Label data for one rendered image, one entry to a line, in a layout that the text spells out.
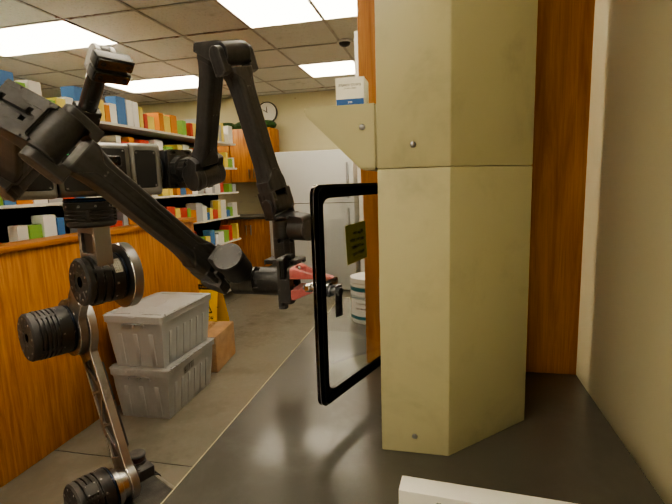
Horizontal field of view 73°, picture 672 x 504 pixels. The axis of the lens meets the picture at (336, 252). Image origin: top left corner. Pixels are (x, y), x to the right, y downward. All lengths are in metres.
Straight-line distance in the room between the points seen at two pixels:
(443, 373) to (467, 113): 0.41
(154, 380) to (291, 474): 2.27
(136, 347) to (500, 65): 2.62
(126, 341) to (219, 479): 2.29
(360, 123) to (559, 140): 0.52
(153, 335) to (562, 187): 2.38
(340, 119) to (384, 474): 0.56
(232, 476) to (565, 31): 1.06
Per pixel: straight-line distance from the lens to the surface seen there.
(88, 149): 0.84
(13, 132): 0.84
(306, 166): 5.83
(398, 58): 0.73
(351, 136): 0.73
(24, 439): 2.94
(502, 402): 0.90
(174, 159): 1.50
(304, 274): 0.88
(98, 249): 1.45
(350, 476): 0.79
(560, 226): 1.11
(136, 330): 2.97
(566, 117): 1.12
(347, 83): 0.83
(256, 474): 0.81
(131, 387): 3.13
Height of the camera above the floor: 1.39
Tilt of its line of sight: 9 degrees down
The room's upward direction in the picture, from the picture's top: 2 degrees counter-clockwise
